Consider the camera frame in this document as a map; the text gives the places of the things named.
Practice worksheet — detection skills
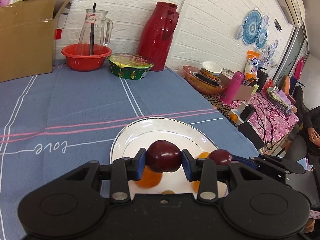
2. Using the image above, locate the dark red plum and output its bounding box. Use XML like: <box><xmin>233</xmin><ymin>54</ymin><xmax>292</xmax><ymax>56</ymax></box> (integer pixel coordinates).
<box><xmin>146</xmin><ymin>140</ymin><xmax>182</xmax><ymax>173</ymax></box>
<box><xmin>207</xmin><ymin>149</ymin><xmax>232</xmax><ymax>165</ymax></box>

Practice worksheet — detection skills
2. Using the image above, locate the orange mandarin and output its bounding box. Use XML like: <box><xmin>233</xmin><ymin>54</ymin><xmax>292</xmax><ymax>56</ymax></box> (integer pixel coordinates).
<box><xmin>135</xmin><ymin>166</ymin><xmax>163</xmax><ymax>189</ymax></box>

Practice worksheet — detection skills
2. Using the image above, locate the brown longan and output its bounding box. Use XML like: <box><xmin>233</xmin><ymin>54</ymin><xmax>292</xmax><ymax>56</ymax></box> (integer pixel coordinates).
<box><xmin>162</xmin><ymin>190</ymin><xmax>175</xmax><ymax>194</ymax></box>

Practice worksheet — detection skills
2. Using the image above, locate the yellow orange kumquat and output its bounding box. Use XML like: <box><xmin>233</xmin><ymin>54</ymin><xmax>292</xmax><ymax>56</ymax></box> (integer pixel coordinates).
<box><xmin>197</xmin><ymin>152</ymin><xmax>210</xmax><ymax>159</ymax></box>

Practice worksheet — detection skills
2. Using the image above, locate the white plate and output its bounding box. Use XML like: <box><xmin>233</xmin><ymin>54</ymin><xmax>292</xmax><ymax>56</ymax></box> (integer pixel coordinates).
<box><xmin>110</xmin><ymin>118</ymin><xmax>217</xmax><ymax>196</ymax></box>

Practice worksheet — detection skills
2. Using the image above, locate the small orange on side table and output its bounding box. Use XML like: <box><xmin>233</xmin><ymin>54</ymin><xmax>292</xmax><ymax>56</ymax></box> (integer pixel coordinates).
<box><xmin>229</xmin><ymin>113</ymin><xmax>238</xmax><ymax>122</ymax></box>

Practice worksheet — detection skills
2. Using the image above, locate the pink floral side cloth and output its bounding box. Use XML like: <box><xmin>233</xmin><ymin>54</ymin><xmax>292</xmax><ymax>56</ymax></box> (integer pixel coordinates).
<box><xmin>230</xmin><ymin>93</ymin><xmax>299</xmax><ymax>153</ymax></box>

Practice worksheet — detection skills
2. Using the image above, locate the seated person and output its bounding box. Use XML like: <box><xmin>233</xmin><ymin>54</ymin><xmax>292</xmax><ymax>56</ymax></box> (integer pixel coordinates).
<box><xmin>283</xmin><ymin>84</ymin><xmax>320</xmax><ymax>176</ymax></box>

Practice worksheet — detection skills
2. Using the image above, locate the black power adapter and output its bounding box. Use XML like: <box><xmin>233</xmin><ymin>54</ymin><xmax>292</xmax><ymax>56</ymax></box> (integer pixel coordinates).
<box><xmin>240</xmin><ymin>104</ymin><xmax>255</xmax><ymax>122</ymax></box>

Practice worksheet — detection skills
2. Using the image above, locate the pink water bottle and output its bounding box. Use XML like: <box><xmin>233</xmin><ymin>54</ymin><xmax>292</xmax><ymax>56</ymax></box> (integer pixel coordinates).
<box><xmin>221</xmin><ymin>71</ymin><xmax>245</xmax><ymax>105</ymax></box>

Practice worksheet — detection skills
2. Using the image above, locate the blue checked tablecloth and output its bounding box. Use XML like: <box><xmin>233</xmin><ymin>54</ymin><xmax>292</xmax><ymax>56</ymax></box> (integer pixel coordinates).
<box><xmin>1</xmin><ymin>64</ymin><xmax>258</xmax><ymax>239</ymax></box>

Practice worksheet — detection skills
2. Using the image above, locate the orange bowl stack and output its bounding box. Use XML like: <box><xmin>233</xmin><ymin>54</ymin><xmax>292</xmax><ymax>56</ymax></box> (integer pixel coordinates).
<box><xmin>183</xmin><ymin>66</ymin><xmax>226</xmax><ymax>95</ymax></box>

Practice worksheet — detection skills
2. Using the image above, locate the green instant noodle bowl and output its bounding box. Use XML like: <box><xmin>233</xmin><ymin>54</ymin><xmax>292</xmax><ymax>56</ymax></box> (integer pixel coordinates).
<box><xmin>107</xmin><ymin>53</ymin><xmax>153</xmax><ymax>80</ymax></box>

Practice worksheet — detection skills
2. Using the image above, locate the red plastic basket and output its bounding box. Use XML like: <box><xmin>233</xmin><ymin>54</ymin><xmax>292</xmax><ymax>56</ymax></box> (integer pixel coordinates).
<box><xmin>61</xmin><ymin>43</ymin><xmax>112</xmax><ymax>72</ymax></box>

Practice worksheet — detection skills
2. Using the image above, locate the blue paper fan decoration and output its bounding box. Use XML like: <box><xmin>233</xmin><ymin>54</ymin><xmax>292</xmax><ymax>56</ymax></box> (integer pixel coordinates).
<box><xmin>235</xmin><ymin>10</ymin><xmax>270</xmax><ymax>49</ymax></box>

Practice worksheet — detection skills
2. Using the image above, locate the black straw in pitcher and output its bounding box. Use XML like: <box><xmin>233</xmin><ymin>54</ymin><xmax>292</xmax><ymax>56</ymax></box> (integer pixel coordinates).
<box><xmin>89</xmin><ymin>2</ymin><xmax>96</xmax><ymax>55</ymax></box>

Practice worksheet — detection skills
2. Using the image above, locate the red thermos jug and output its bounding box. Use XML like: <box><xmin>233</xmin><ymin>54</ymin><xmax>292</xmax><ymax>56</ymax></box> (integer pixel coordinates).
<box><xmin>136</xmin><ymin>2</ymin><xmax>179</xmax><ymax>72</ymax></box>

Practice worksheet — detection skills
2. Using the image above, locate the glass pitcher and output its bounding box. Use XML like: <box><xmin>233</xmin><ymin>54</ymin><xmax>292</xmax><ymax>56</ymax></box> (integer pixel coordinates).
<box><xmin>78</xmin><ymin>9</ymin><xmax>113</xmax><ymax>56</ymax></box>

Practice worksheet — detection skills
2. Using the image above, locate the cardboard box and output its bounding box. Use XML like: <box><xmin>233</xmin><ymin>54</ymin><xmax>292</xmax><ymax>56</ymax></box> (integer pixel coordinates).
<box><xmin>0</xmin><ymin>0</ymin><xmax>69</xmax><ymax>82</ymax></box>

